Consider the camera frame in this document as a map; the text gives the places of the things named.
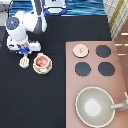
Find cream round plate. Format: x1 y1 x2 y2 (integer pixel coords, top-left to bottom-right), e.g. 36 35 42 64
33 65 52 74

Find dark round burner back right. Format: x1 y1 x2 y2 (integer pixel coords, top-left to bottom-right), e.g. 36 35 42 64
96 45 111 58

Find dark round burner front right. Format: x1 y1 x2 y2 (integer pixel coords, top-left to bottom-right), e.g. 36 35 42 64
98 62 115 76

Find pink toy pot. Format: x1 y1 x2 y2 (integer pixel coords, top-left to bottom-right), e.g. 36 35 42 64
33 53 52 74

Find wooden shelf unit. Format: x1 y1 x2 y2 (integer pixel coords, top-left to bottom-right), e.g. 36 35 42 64
103 0 128 41

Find pink toy stove counter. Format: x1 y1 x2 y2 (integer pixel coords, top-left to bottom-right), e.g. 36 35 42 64
66 41 128 128

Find white gripper blue base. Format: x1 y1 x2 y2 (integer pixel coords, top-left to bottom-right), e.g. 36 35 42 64
7 37 41 54

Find robot base blue white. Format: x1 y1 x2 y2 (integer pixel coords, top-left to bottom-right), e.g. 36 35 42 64
42 0 67 15

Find toy strawberry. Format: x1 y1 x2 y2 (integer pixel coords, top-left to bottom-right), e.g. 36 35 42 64
37 59 46 66

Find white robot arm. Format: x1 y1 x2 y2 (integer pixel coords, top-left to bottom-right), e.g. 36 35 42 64
5 0 47 54

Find grey sink faucet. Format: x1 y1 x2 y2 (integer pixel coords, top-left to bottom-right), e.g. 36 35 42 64
111 92 128 111

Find grey sink bowl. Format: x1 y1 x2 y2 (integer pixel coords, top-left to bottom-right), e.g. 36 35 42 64
75 87 115 128

